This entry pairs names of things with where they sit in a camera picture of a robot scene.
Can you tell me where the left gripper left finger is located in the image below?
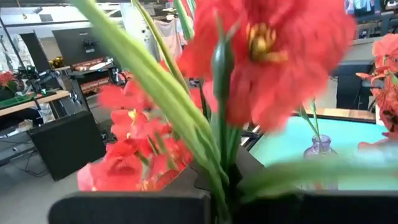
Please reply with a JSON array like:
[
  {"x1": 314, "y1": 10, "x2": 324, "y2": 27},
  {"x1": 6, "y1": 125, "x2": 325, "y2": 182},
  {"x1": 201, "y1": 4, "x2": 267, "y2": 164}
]
[{"x1": 47, "y1": 164, "x2": 216, "y2": 224}]

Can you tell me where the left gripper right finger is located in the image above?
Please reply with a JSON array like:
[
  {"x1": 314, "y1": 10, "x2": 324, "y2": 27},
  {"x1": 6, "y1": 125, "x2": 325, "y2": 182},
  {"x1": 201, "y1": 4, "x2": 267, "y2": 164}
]
[{"x1": 229, "y1": 145, "x2": 398, "y2": 224}]

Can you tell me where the red flower sprig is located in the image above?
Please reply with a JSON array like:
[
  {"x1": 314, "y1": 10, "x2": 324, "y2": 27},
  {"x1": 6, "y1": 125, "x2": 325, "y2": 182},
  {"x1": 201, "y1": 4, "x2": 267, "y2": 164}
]
[{"x1": 70, "y1": 0, "x2": 357, "y2": 224}]

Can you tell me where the orange-red flower sprig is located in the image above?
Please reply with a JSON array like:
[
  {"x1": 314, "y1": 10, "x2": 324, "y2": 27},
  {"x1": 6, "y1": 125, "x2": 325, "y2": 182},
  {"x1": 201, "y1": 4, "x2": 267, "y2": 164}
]
[{"x1": 355, "y1": 32, "x2": 398, "y2": 149}]

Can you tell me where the purple ribbed glass vase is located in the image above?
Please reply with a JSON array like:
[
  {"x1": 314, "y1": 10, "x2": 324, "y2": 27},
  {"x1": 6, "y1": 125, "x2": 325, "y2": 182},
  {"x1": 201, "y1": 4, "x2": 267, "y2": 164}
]
[{"x1": 302, "y1": 133, "x2": 340, "y2": 191}]

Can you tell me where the black box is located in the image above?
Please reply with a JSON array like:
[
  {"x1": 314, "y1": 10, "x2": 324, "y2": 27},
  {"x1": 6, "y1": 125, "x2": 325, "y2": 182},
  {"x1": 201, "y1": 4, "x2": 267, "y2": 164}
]
[{"x1": 26, "y1": 110, "x2": 107, "y2": 182}]

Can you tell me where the teal table mat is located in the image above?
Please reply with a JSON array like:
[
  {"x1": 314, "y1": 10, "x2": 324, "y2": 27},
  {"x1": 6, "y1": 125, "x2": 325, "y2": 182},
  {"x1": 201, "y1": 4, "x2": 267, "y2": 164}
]
[{"x1": 248, "y1": 116, "x2": 398, "y2": 191}]

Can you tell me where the black shelf rack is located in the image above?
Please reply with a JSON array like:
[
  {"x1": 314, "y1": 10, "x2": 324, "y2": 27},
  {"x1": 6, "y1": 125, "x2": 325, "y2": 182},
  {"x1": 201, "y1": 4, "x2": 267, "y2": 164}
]
[{"x1": 67, "y1": 57, "x2": 125, "y2": 96}]

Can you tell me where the wooden-top desk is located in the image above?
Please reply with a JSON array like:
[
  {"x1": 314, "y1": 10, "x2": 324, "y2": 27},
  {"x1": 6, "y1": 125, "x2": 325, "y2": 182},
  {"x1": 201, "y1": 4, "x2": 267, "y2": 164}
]
[{"x1": 0, "y1": 89, "x2": 72, "y2": 118}]

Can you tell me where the black flat monitor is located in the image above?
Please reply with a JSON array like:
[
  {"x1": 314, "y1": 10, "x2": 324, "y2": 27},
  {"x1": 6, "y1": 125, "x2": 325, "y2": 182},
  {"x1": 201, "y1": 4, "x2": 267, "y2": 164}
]
[{"x1": 51, "y1": 27, "x2": 105, "y2": 67}]

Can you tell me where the small red flower bouquet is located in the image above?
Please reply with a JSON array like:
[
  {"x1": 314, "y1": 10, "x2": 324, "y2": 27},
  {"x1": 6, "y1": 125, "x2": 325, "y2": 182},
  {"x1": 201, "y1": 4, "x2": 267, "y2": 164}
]
[{"x1": 0, "y1": 70, "x2": 17, "y2": 91}]

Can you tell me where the white hanging cloth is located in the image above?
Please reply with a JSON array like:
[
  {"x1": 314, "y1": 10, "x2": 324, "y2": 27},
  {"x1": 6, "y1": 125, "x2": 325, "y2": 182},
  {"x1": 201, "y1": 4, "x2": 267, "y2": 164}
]
[{"x1": 153, "y1": 17, "x2": 185, "y2": 62}]

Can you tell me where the white column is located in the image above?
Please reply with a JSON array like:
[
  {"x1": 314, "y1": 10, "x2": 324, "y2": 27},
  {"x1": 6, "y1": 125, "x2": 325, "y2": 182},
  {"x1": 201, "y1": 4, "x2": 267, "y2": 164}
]
[{"x1": 119, "y1": 2, "x2": 158, "y2": 65}]

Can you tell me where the black leaning panel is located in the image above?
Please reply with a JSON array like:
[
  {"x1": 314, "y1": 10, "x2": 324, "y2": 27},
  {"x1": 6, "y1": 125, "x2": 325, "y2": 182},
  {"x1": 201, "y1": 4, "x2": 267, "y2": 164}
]
[{"x1": 19, "y1": 30, "x2": 53, "y2": 73}]

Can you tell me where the cluttered storage shelf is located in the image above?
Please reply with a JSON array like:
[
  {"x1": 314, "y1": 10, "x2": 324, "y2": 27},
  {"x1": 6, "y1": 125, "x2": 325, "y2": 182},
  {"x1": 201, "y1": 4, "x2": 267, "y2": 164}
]
[{"x1": 343, "y1": 0, "x2": 398, "y2": 40}]

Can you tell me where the black aluminium table frame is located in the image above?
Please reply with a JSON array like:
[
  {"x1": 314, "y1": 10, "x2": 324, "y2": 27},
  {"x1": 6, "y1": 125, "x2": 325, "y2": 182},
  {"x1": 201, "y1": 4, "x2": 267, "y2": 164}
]
[{"x1": 239, "y1": 123, "x2": 266, "y2": 147}]

